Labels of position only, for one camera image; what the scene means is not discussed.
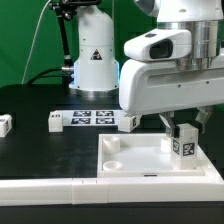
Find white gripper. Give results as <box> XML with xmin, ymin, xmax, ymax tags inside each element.
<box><xmin>119</xmin><ymin>29</ymin><xmax>224</xmax><ymax>138</ymax></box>

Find white square tabletop part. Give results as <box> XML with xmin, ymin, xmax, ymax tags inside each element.
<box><xmin>97</xmin><ymin>134</ymin><xmax>204</xmax><ymax>178</ymax></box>

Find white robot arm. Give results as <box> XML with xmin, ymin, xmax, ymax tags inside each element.
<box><xmin>70</xmin><ymin>0</ymin><xmax>224</xmax><ymax>117</ymax></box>

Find fiducial marker sheet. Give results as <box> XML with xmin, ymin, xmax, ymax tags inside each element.
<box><xmin>62</xmin><ymin>110</ymin><xmax>124</xmax><ymax>126</ymax></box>

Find white L-shaped obstacle fence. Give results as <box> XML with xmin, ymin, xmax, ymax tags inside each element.
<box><xmin>0</xmin><ymin>150</ymin><xmax>224</xmax><ymax>206</ymax></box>

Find black cables at base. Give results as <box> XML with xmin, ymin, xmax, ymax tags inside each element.
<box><xmin>25</xmin><ymin>65</ymin><xmax>75</xmax><ymax>86</ymax></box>

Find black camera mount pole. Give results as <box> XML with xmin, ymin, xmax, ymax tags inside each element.
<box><xmin>48</xmin><ymin>0</ymin><xmax>102</xmax><ymax>87</ymax></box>

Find white cable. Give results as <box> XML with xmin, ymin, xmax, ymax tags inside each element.
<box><xmin>21</xmin><ymin>0</ymin><xmax>54</xmax><ymax>85</ymax></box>

